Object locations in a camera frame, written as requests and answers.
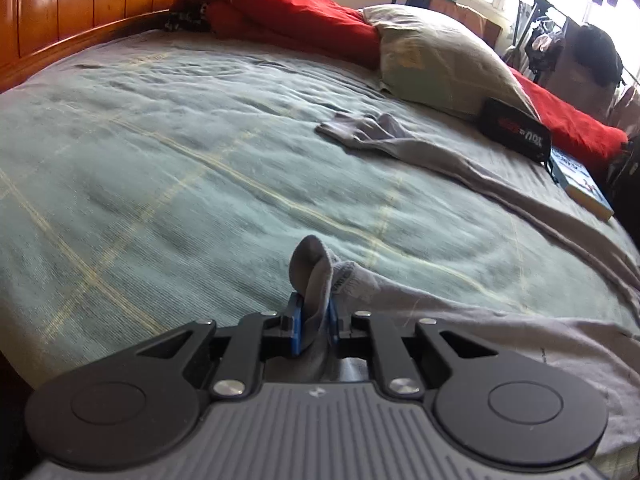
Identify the white and blue book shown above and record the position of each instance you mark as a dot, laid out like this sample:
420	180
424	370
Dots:
580	180

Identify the red quilt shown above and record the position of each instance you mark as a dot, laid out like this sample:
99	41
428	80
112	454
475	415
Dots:
280	5
575	130

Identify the clothes rack with hanging clothes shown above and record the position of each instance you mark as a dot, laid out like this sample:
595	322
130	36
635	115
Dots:
595	45

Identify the wooden headboard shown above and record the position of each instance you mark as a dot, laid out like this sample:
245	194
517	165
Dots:
75	0

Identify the grey pants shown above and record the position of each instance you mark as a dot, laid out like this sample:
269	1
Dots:
525	360

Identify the green plaid blanket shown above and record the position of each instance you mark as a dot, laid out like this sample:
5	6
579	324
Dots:
150	160

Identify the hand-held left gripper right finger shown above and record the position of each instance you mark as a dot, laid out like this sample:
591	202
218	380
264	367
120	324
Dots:
332	325

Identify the grey green pillow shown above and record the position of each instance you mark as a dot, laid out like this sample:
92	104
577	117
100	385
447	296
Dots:
440	60

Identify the orange cardboard box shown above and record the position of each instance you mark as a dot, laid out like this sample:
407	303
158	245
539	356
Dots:
470	20

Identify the black pouch with red print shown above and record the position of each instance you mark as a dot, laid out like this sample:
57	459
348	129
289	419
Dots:
515	132

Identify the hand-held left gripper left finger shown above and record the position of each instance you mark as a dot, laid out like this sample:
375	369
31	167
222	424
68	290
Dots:
296	327

